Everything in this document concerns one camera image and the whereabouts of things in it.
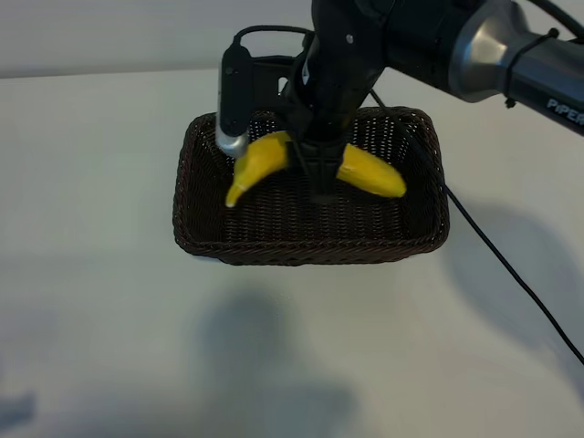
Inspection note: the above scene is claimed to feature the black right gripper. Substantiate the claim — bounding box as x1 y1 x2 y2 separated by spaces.
277 0 393 205

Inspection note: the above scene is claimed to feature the yellow banana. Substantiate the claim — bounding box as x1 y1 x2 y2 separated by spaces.
225 130 408 209

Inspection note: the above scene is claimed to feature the dark brown wicker basket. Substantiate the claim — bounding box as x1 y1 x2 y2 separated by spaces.
172 105 452 268

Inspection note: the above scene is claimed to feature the black right camera mount bracket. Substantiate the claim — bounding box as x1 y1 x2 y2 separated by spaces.
248 53 316 115

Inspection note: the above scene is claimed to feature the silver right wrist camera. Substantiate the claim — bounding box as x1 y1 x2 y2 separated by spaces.
214 43 253 160

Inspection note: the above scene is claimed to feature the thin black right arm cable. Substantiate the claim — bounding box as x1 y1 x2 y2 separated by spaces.
231 0 584 366

